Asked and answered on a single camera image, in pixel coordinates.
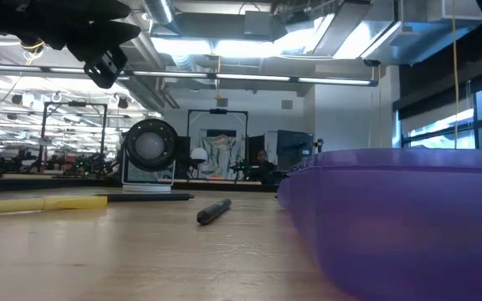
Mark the purple plastic supply box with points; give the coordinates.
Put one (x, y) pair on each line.
(391, 230)

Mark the window with dark frame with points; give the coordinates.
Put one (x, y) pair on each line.
(475, 125)

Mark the black marker with label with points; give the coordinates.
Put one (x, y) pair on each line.
(213, 212)

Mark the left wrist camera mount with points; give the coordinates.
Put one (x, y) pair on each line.
(106, 69)

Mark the dark cabinet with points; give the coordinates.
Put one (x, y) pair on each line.
(295, 148)

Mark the black table edge rail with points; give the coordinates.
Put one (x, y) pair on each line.
(57, 183)

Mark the pale printed cloth banner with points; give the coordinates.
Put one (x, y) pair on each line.
(222, 156)

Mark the long ceiling light bar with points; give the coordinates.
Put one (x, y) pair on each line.
(249, 77)

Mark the black frame stand with camera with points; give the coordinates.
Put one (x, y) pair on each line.
(218, 111)

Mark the yellow foam tube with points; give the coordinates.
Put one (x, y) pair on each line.
(36, 204)

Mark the slim black pen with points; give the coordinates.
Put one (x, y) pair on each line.
(149, 197)

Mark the person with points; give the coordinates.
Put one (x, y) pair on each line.
(263, 165)

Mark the silver ceiling duct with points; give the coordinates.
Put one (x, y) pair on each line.
(159, 10)

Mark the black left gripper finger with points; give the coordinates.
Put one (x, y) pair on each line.
(94, 10)
(103, 37)

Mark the black rectangular frame stand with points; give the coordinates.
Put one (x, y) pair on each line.
(73, 104)

